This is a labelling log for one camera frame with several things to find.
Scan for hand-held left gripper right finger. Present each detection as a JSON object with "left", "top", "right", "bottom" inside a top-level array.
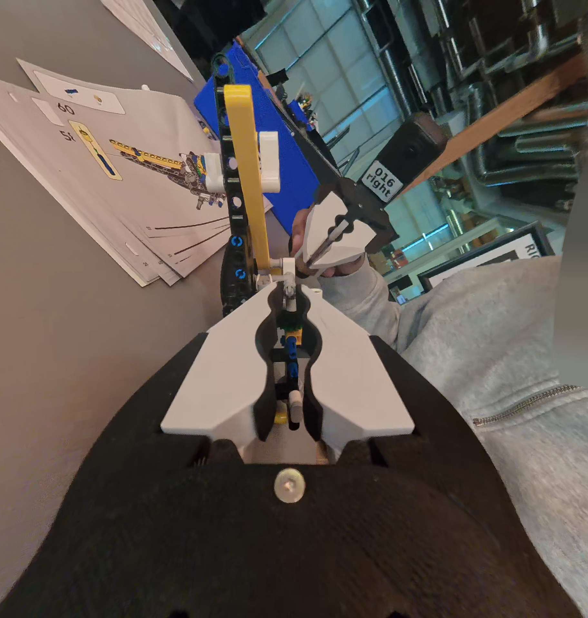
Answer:
[{"left": 300, "top": 286, "right": 415, "bottom": 463}]

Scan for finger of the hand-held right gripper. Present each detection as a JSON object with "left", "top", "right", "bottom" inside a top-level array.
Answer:
[
  {"left": 293, "top": 191, "right": 349, "bottom": 265},
  {"left": 306, "top": 223, "right": 378, "bottom": 272}
]

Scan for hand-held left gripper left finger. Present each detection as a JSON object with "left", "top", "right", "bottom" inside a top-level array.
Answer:
[{"left": 161, "top": 284, "right": 283, "bottom": 464}]

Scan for yellow black lego model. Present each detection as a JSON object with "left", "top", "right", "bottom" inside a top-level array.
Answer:
[{"left": 197, "top": 63, "right": 323, "bottom": 433}]

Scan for person's right forearm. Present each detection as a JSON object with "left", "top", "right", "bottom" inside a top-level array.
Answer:
[{"left": 318, "top": 256, "right": 565, "bottom": 387}]

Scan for lego instruction booklet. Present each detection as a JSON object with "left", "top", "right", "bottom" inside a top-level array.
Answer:
[{"left": 0, "top": 58, "right": 275, "bottom": 288}]

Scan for person's right hand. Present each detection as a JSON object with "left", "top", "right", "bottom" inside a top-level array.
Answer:
[{"left": 288, "top": 208, "right": 368, "bottom": 280}]

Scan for blue box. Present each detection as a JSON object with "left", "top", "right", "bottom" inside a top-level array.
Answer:
[{"left": 193, "top": 41, "right": 345, "bottom": 242}]

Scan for pen holder with pens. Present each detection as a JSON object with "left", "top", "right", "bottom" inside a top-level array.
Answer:
[{"left": 296, "top": 92, "right": 320, "bottom": 132}]

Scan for black framed sign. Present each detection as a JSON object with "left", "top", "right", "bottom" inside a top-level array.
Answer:
[{"left": 417, "top": 221, "right": 557, "bottom": 293}]

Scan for person's grey hoodie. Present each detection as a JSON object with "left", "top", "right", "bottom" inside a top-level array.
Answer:
[{"left": 448, "top": 372, "right": 588, "bottom": 618}]

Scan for silver ventilation ducts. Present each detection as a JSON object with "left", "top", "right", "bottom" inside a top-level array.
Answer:
[{"left": 361, "top": 0, "right": 588, "bottom": 213}]

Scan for clear plastic bag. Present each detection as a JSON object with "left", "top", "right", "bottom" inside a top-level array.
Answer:
[{"left": 101, "top": 0, "right": 194, "bottom": 83}]

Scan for wooden rail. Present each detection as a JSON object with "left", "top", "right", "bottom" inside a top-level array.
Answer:
[{"left": 400, "top": 60, "right": 588, "bottom": 194}]

